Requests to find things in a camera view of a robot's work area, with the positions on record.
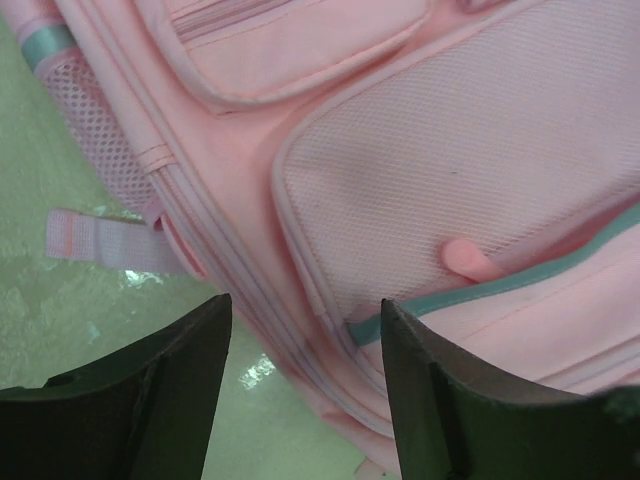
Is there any pink student backpack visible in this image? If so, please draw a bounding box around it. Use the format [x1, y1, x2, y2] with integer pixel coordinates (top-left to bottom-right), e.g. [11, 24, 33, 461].
[1, 1, 639, 461]

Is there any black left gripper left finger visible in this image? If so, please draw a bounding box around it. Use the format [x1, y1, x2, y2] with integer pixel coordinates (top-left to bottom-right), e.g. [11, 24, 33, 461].
[1, 294, 232, 479]

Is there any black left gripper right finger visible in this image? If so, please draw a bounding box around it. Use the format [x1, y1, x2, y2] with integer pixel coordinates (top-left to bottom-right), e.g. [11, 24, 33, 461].
[381, 300, 639, 480]

